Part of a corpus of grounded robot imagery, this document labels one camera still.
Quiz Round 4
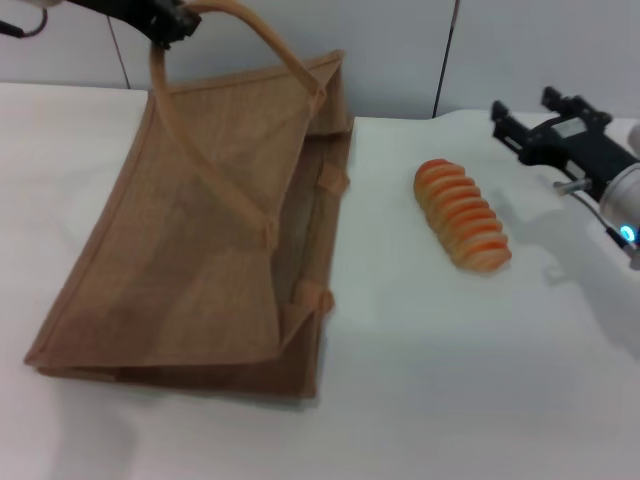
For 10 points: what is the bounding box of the orange ridged bread loaf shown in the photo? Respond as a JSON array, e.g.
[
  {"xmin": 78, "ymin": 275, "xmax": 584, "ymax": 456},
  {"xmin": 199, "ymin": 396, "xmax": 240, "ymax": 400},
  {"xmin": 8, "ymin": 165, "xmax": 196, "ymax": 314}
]
[{"xmin": 412, "ymin": 158, "xmax": 513, "ymax": 274}]

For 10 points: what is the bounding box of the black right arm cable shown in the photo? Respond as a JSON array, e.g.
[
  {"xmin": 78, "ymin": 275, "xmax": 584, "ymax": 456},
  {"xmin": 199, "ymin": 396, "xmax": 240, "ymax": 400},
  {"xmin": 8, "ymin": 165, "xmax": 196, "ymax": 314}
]
[{"xmin": 552, "ymin": 179, "xmax": 640, "ymax": 251}]

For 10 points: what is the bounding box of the brown jute handbag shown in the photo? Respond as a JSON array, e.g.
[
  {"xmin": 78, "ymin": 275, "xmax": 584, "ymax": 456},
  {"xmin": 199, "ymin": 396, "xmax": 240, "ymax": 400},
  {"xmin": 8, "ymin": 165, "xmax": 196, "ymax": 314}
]
[{"xmin": 23, "ymin": 0, "xmax": 357, "ymax": 401}]

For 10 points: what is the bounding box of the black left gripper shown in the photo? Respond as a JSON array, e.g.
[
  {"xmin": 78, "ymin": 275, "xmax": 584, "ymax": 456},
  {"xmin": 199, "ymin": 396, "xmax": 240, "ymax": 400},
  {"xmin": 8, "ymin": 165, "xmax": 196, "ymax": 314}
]
[{"xmin": 69, "ymin": 0, "xmax": 203, "ymax": 51}]

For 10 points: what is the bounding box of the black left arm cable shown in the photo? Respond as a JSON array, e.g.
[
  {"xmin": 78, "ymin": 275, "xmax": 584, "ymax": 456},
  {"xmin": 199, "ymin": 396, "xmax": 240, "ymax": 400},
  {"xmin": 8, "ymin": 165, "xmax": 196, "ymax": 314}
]
[{"xmin": 0, "ymin": 9, "xmax": 47, "ymax": 37}]

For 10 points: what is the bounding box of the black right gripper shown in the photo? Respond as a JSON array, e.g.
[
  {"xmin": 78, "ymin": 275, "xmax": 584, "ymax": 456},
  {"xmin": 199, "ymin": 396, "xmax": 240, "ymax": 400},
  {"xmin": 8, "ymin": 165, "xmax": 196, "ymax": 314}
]
[{"xmin": 491, "ymin": 86, "xmax": 640, "ymax": 190}]

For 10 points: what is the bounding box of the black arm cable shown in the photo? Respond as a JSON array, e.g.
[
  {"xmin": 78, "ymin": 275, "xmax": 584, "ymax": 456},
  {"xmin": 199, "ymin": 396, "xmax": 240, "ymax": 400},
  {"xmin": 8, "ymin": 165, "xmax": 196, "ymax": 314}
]
[
  {"xmin": 552, "ymin": 179, "xmax": 640, "ymax": 251},
  {"xmin": 0, "ymin": 9, "xmax": 47, "ymax": 37}
]

